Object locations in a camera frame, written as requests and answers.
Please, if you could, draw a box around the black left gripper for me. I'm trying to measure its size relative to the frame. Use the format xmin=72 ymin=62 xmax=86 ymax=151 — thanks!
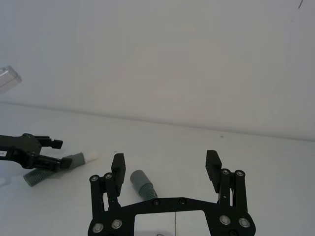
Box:
xmin=0 ymin=133 xmax=73 ymax=173

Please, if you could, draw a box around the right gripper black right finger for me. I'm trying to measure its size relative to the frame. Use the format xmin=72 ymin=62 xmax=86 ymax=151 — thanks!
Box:
xmin=204 ymin=149 xmax=249 ymax=218

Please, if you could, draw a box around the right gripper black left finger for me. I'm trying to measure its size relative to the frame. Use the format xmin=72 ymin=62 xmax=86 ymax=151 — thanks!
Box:
xmin=89 ymin=152 xmax=127 ymax=223

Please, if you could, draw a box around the grey ribbed hose white tip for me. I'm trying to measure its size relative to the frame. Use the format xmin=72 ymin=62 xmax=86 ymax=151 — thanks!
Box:
xmin=23 ymin=150 xmax=99 ymax=189

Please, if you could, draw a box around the clear plastic case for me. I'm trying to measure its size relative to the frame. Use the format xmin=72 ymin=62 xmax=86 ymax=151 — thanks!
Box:
xmin=0 ymin=65 xmax=23 ymax=95

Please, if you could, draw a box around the grey ribbed hose piece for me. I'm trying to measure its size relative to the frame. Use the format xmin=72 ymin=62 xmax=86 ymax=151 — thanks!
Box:
xmin=129 ymin=169 xmax=158 ymax=201

